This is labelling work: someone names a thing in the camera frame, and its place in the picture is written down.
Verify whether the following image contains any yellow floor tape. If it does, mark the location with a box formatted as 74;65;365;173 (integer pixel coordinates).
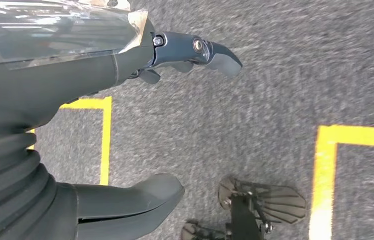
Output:
26;96;113;186
308;125;374;240

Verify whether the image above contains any black robot leg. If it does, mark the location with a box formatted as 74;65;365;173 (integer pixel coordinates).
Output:
229;193;274;240

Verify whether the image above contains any black robot foot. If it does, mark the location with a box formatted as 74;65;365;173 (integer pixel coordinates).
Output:
218;176;308;225

